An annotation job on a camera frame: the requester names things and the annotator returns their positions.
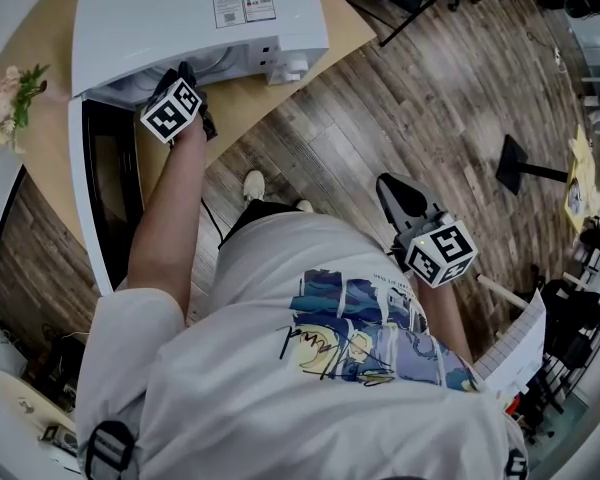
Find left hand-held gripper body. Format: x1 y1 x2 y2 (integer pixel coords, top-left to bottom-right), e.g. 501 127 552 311
139 60 219 145

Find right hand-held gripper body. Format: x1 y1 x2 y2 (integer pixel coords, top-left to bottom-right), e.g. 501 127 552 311
375 171 479 290

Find white microwave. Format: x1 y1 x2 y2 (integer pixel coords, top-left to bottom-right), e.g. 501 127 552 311
68 0 330 297

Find person's left forearm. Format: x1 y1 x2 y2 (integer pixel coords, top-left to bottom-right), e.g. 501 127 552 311
126 120 209 330

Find person's right forearm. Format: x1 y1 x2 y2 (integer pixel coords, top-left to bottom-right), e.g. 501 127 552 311
413 276 476 365

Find wooden stick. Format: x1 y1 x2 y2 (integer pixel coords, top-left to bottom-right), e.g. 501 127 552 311
475 273 530 312

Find person's left white shoe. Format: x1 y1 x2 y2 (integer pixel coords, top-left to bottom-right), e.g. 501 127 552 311
242 169 267 203

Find black floor stand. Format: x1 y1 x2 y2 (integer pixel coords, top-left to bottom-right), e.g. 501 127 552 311
495 133 570 197

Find white grid paper sheet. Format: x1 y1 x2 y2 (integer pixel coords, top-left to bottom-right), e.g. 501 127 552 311
472 287 549 400

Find black shorts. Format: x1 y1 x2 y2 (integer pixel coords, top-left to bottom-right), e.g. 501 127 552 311
218 198 304 250

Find yellow table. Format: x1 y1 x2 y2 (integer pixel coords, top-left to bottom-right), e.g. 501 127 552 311
563 123 600 235

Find pink flower bouquet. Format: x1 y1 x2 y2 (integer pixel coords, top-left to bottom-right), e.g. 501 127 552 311
0 63 51 156

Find white printed t-shirt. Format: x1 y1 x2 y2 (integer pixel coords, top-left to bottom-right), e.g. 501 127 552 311
74 211 529 480

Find white round table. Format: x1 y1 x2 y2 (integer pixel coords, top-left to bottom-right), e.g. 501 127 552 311
0 369 77 437

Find black cable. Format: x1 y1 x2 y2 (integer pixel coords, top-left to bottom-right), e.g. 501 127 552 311
199 196 227 249

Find black wire rack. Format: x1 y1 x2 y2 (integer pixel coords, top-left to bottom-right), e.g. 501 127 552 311
522 262 600 444

